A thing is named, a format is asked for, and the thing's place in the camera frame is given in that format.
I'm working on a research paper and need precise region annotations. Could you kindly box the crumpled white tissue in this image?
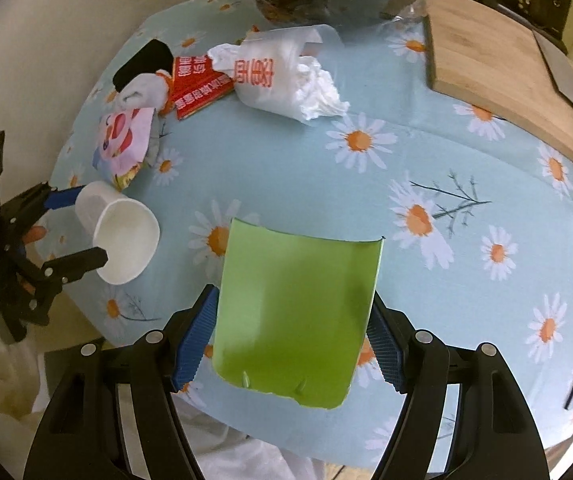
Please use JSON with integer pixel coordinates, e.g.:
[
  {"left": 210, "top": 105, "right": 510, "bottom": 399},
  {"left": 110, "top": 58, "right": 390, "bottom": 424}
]
[{"left": 293, "top": 54, "right": 351, "bottom": 122}]

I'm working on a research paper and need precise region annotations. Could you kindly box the cleaver with black handle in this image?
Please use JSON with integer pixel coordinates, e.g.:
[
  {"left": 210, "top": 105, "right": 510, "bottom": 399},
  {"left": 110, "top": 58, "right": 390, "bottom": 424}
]
[{"left": 533, "top": 30, "right": 573, "bottom": 187}]

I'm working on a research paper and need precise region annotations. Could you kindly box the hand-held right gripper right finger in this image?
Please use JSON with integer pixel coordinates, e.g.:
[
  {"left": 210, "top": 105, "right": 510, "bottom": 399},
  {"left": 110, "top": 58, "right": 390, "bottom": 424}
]
[{"left": 365, "top": 291, "right": 551, "bottom": 480}]

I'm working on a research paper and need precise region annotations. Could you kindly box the blue daisy print tablecloth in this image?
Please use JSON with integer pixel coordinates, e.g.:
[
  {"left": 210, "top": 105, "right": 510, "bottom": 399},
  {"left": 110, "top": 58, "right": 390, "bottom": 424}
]
[{"left": 31, "top": 0, "right": 573, "bottom": 473}]

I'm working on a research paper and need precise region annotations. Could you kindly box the red paper packet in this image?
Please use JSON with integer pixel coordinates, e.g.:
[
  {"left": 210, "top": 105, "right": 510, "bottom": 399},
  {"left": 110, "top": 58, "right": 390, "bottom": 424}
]
[{"left": 170, "top": 54, "right": 234, "bottom": 121}]

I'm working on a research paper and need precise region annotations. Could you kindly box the white plastic cup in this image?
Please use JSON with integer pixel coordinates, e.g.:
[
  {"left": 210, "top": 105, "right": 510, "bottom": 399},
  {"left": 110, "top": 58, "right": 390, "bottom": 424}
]
[{"left": 75, "top": 181, "right": 161, "bottom": 286}]

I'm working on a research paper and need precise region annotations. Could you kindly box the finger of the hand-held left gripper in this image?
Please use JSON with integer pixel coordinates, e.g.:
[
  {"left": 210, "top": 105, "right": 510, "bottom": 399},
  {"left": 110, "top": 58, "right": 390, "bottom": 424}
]
[
  {"left": 0, "top": 182, "right": 87, "bottom": 241},
  {"left": 16, "top": 247, "right": 108, "bottom": 326}
]

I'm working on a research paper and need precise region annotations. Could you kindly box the blue green printed box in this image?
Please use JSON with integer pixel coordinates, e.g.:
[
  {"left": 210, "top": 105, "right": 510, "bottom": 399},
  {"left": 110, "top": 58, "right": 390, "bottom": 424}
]
[{"left": 91, "top": 106, "right": 163, "bottom": 192}]

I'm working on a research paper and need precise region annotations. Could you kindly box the grey knit glove orange band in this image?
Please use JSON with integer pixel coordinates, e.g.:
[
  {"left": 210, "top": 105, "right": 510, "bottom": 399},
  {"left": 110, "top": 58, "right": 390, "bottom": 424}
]
[{"left": 115, "top": 71, "right": 174, "bottom": 113}]

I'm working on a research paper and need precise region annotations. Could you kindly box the black cloth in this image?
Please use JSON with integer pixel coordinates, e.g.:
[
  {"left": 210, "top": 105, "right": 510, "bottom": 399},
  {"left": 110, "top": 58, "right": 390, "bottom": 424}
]
[{"left": 112, "top": 39, "right": 173, "bottom": 92}]

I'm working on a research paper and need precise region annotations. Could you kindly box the wooden cutting board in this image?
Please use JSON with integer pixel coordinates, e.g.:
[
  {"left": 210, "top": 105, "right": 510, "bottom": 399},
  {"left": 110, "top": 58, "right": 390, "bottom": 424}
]
[{"left": 423, "top": 0, "right": 573, "bottom": 173}]

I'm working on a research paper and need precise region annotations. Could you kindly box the white plastic bag red print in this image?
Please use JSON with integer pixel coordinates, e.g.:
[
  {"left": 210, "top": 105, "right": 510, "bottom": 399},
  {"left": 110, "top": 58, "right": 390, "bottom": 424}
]
[{"left": 208, "top": 24, "right": 342, "bottom": 121}]

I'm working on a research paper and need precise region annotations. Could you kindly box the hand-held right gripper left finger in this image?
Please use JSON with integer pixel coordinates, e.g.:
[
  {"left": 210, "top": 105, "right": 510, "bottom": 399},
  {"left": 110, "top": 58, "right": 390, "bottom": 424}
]
[{"left": 22, "top": 284, "right": 222, "bottom": 480}]

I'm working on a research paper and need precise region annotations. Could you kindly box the green plastic sheet piece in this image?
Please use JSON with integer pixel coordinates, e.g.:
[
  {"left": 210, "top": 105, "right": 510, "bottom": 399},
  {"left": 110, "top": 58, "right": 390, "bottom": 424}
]
[{"left": 213, "top": 217, "right": 384, "bottom": 409}]

